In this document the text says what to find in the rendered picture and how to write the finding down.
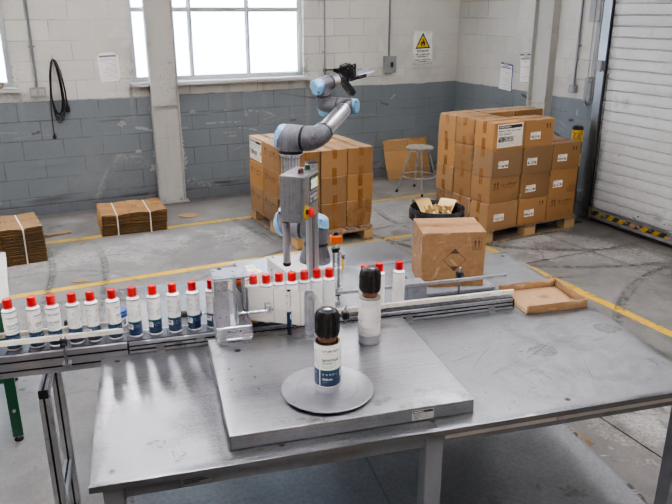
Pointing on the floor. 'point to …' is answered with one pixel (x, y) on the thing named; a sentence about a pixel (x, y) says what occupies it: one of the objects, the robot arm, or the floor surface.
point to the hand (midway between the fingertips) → (365, 71)
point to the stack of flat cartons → (22, 239)
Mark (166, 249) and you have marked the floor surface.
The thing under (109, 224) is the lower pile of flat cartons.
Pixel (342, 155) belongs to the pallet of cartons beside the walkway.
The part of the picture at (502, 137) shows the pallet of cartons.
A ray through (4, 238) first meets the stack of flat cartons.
